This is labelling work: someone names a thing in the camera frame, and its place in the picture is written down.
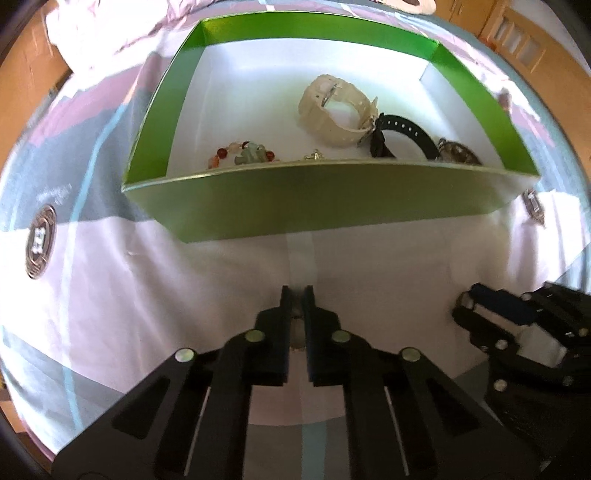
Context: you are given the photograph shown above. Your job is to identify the small studded ring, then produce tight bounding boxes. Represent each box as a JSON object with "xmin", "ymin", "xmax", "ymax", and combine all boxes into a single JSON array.
[{"xmin": 290, "ymin": 308, "xmax": 307, "ymax": 352}]

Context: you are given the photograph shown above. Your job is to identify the gold flower brooch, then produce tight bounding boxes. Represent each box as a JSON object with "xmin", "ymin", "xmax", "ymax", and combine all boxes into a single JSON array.
[{"xmin": 303, "ymin": 149, "xmax": 325, "ymax": 161}]

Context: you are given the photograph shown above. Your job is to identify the red white bead bracelet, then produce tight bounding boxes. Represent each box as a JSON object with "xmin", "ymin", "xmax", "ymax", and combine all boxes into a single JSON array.
[{"xmin": 207, "ymin": 140, "xmax": 282, "ymax": 170}]

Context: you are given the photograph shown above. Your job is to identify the striped bed sheet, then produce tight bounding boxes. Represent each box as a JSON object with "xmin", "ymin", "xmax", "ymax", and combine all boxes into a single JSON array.
[{"xmin": 1, "ymin": 1, "xmax": 590, "ymax": 479}]

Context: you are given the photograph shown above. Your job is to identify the black wristwatch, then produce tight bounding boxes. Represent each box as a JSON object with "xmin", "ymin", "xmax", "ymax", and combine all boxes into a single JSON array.
[{"xmin": 370, "ymin": 113, "xmax": 439, "ymax": 161}]

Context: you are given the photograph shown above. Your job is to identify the cream white wristwatch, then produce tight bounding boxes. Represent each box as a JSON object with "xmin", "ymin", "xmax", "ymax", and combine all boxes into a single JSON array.
[{"xmin": 298, "ymin": 74, "xmax": 379, "ymax": 148}]

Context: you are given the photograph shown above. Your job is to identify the green cardboard box tray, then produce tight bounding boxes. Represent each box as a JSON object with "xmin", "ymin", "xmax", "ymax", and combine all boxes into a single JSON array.
[{"xmin": 122, "ymin": 11, "xmax": 539, "ymax": 242}]

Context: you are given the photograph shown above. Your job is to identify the striped plush toy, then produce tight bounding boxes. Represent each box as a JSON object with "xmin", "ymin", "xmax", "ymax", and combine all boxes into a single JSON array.
[{"xmin": 373, "ymin": 0, "xmax": 437, "ymax": 15}]

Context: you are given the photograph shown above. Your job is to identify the pink pillow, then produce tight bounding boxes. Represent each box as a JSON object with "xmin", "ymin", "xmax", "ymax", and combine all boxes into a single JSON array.
[{"xmin": 45, "ymin": 0, "xmax": 211, "ymax": 73}]

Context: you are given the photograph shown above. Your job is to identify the wooden headboard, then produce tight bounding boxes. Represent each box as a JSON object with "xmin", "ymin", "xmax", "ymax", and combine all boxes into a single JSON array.
[{"xmin": 1, "ymin": 1, "xmax": 71, "ymax": 163}]

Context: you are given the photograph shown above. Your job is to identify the brown bead bracelet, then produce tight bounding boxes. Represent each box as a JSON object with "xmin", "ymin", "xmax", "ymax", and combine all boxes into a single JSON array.
[{"xmin": 437, "ymin": 137, "xmax": 484, "ymax": 166}]

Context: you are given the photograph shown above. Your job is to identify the wooden wall cabinets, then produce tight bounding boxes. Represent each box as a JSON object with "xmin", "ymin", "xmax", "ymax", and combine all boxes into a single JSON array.
[{"xmin": 436, "ymin": 1, "xmax": 590, "ymax": 163}]

